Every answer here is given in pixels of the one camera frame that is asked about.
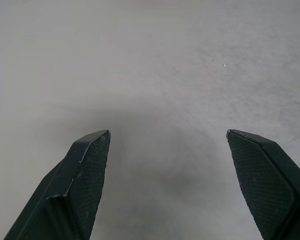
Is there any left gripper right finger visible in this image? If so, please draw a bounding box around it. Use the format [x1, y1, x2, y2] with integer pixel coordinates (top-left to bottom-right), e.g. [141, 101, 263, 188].
[225, 128, 300, 240]

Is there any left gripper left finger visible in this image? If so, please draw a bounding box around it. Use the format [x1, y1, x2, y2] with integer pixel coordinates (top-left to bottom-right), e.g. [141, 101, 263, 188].
[3, 129, 112, 240]

